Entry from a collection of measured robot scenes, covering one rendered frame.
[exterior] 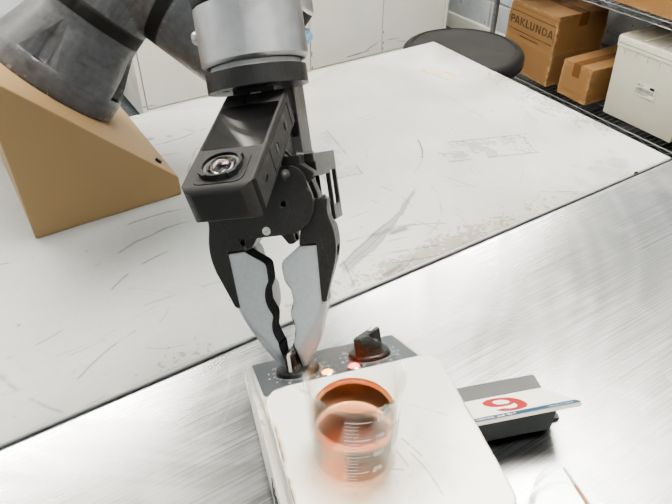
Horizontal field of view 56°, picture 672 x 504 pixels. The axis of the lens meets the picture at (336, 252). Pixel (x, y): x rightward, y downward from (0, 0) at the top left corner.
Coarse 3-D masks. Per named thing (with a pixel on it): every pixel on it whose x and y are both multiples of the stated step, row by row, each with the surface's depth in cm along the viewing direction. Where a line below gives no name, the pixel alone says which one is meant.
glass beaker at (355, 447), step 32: (320, 352) 34; (352, 352) 35; (384, 352) 34; (320, 384) 36; (384, 384) 36; (320, 416) 32; (352, 416) 31; (384, 416) 32; (320, 448) 34; (352, 448) 33; (384, 448) 34; (352, 480) 34
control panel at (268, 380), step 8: (384, 336) 52; (392, 336) 52; (392, 344) 50; (400, 344) 50; (400, 352) 48; (408, 352) 48; (256, 368) 49; (264, 368) 49; (272, 368) 48; (256, 376) 47; (264, 376) 47; (272, 376) 47; (264, 384) 45; (272, 384) 45; (280, 384) 45; (288, 384) 45; (264, 392) 44
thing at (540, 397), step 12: (504, 396) 50; (516, 396) 50; (528, 396) 49; (540, 396) 49; (552, 396) 48; (468, 408) 48; (480, 408) 48; (492, 408) 47; (504, 408) 47; (516, 408) 46
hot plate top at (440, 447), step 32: (416, 384) 41; (448, 384) 41; (288, 416) 39; (416, 416) 39; (448, 416) 39; (288, 448) 37; (416, 448) 37; (448, 448) 37; (480, 448) 37; (288, 480) 36; (320, 480) 36; (384, 480) 36; (416, 480) 36; (448, 480) 36; (480, 480) 36
